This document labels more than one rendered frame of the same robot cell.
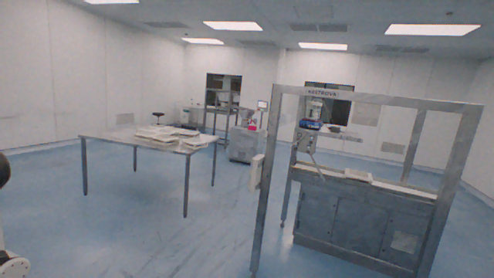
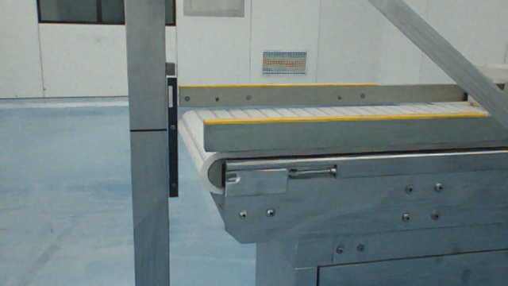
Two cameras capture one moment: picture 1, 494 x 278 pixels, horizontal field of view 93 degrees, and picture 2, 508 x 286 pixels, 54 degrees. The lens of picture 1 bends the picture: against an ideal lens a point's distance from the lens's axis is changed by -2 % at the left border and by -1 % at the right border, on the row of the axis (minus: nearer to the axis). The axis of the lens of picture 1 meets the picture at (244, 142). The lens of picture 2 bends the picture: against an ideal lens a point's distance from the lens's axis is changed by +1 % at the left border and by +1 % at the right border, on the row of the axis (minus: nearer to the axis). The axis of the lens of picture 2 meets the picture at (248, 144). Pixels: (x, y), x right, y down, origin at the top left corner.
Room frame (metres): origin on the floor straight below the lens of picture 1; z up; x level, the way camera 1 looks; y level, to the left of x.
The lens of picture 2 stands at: (1.88, -0.22, 0.98)
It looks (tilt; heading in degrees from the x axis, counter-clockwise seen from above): 14 degrees down; 324
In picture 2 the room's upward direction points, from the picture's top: 1 degrees clockwise
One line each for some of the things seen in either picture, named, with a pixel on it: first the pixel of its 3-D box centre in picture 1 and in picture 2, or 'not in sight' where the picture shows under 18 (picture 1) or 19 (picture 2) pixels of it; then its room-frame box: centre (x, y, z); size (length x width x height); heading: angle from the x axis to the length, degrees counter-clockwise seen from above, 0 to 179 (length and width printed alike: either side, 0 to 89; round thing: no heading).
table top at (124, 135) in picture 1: (157, 137); not in sight; (3.22, 1.23, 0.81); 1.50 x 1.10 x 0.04; 80
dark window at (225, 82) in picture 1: (222, 90); not in sight; (8.23, 0.94, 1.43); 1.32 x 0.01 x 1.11; 70
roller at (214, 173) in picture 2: not in sight; (205, 144); (2.45, -0.57, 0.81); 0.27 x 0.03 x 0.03; 157
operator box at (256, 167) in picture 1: (257, 173); not in sight; (1.71, -0.12, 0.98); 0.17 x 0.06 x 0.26; 157
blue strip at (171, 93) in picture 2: not in sight; (172, 139); (2.59, -0.59, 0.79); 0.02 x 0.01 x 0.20; 67
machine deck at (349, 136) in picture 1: (328, 132); not in sight; (2.36, -0.82, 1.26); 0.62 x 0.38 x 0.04; 67
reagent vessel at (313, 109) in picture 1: (312, 110); not in sight; (2.39, -0.64, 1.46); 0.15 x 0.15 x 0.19
